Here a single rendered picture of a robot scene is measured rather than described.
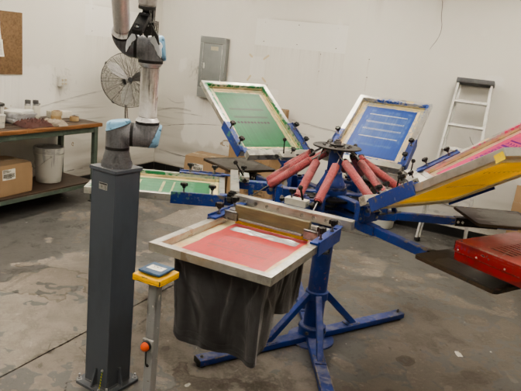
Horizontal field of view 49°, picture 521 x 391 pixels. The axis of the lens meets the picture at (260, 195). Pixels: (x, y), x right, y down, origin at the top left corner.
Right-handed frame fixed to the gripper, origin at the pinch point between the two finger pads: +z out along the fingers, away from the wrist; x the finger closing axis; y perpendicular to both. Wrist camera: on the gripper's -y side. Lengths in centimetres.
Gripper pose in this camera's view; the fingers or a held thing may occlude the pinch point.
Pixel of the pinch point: (143, 56)
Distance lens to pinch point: 248.0
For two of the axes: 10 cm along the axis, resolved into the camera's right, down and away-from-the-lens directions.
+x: -9.7, -2.1, 1.2
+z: -1.4, 9.0, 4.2
